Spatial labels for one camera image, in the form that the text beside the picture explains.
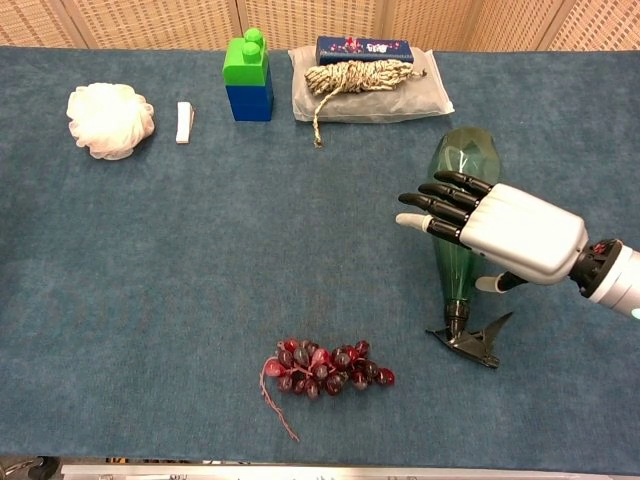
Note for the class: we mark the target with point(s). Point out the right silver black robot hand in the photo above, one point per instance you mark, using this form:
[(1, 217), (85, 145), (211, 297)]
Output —
[(520, 230)]

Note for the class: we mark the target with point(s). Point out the green spray bottle black trigger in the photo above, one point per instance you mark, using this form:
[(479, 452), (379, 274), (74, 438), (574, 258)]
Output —
[(462, 260)]

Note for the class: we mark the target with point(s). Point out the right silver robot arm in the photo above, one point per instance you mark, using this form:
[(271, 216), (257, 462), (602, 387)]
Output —
[(615, 275)]

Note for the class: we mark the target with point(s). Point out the translucent white zip pouch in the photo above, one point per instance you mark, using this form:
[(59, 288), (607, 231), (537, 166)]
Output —
[(380, 102)]

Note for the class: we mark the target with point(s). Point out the red artificial grape bunch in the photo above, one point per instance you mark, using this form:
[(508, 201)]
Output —
[(330, 372)]

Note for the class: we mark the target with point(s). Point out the blue printed cardboard box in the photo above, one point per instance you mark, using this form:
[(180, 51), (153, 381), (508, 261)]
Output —
[(365, 49)]

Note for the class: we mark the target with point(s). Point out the woven rattan folding screen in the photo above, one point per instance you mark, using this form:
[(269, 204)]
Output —
[(320, 22)]

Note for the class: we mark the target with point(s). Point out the blue toy building brick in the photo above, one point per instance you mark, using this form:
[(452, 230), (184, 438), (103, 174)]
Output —
[(250, 100)]

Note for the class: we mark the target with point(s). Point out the green toy building brick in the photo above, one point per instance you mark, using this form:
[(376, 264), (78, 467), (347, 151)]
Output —
[(245, 62)]

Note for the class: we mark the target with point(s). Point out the small white rectangular block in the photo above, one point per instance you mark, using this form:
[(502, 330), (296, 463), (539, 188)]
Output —
[(184, 122)]

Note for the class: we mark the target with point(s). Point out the white mesh bath pouf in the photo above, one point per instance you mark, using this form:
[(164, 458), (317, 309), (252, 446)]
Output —
[(110, 121)]

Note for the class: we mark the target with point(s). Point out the aluminium profile rail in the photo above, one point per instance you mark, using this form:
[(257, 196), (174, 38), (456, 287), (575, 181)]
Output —
[(325, 472)]

